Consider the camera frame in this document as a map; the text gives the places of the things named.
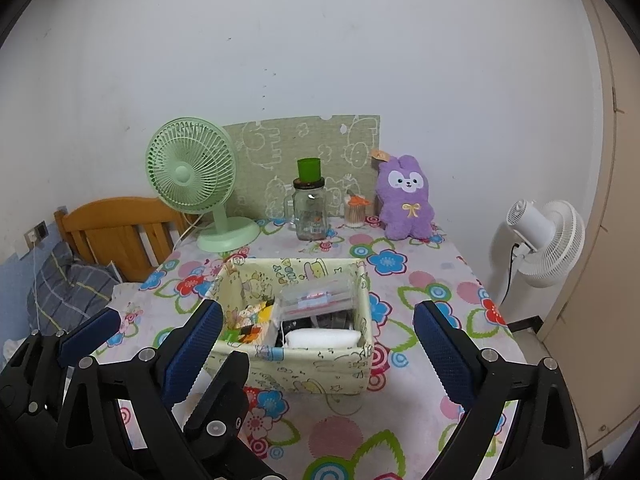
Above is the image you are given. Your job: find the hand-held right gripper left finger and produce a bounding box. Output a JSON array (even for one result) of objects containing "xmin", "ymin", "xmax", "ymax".
[{"xmin": 54, "ymin": 299, "xmax": 224, "ymax": 480}]

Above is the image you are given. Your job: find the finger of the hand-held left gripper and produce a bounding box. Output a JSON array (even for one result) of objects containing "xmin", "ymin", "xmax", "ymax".
[
  {"xmin": 182, "ymin": 351, "xmax": 283, "ymax": 480},
  {"xmin": 0, "ymin": 307, "xmax": 122, "ymax": 441}
]

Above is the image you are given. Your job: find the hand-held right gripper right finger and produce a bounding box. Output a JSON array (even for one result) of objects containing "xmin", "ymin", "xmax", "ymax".
[{"xmin": 412, "ymin": 300, "xmax": 583, "ymax": 480}]

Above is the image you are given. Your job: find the orange patterned cloth pouch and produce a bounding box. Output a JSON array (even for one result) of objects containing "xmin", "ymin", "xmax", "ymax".
[{"xmin": 223, "ymin": 300, "xmax": 280, "ymax": 346}]

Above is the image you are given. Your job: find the cartoon print fabric storage box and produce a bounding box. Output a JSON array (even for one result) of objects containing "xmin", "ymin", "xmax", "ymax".
[{"xmin": 197, "ymin": 258, "xmax": 375, "ymax": 396}]

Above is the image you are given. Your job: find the white cloth pouch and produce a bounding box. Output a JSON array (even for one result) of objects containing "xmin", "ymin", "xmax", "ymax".
[{"xmin": 285, "ymin": 328, "xmax": 362, "ymax": 348}]

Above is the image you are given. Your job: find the clear plastic case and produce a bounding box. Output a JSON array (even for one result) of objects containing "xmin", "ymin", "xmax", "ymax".
[{"xmin": 276, "ymin": 276, "xmax": 357, "ymax": 318}]

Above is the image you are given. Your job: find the grey plaid pillow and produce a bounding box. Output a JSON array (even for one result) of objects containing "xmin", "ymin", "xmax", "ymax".
[{"xmin": 27, "ymin": 242, "xmax": 121, "ymax": 333}]

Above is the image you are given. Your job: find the wooden chair back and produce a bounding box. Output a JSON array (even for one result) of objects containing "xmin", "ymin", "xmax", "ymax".
[{"xmin": 54, "ymin": 196, "xmax": 201, "ymax": 283}]

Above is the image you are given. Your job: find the purple plush rabbit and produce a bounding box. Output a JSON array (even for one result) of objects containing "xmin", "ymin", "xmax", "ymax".
[{"xmin": 372, "ymin": 150, "xmax": 437, "ymax": 240}]

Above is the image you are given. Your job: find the white standing fan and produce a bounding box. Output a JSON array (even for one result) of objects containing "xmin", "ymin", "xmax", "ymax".
[{"xmin": 505, "ymin": 199, "xmax": 586, "ymax": 288}]

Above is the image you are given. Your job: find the cotton swab jar orange lid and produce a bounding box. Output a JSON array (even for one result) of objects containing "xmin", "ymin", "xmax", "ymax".
[{"xmin": 344, "ymin": 191, "xmax": 371, "ymax": 228}]

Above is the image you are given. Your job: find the glass mug jar with lid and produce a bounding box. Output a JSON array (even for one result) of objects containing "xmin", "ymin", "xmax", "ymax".
[{"xmin": 284, "ymin": 178, "xmax": 328, "ymax": 242}]

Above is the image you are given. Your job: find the green desk fan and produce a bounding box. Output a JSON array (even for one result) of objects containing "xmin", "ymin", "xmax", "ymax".
[{"xmin": 145, "ymin": 117, "xmax": 261, "ymax": 252}]

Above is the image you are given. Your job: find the green plastic cup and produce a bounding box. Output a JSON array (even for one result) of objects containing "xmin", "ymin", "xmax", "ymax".
[{"xmin": 296, "ymin": 158, "xmax": 322, "ymax": 182}]

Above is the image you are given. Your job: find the green cartoon print board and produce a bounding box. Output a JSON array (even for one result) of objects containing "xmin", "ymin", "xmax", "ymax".
[{"xmin": 221, "ymin": 114, "xmax": 381, "ymax": 221}]

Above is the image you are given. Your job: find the beige wardrobe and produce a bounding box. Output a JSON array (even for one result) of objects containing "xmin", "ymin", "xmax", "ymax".
[{"xmin": 542, "ymin": 0, "xmax": 640, "ymax": 451}]

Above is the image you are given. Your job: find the black fan cable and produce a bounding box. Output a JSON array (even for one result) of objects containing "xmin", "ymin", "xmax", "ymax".
[{"xmin": 499, "ymin": 242, "xmax": 523, "ymax": 306}]

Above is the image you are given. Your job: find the wall socket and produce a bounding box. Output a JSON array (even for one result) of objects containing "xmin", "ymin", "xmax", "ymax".
[{"xmin": 24, "ymin": 221, "xmax": 49, "ymax": 248}]

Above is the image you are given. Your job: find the white fan cable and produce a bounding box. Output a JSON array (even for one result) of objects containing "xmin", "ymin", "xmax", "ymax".
[{"xmin": 172, "ymin": 215, "xmax": 206, "ymax": 251}]

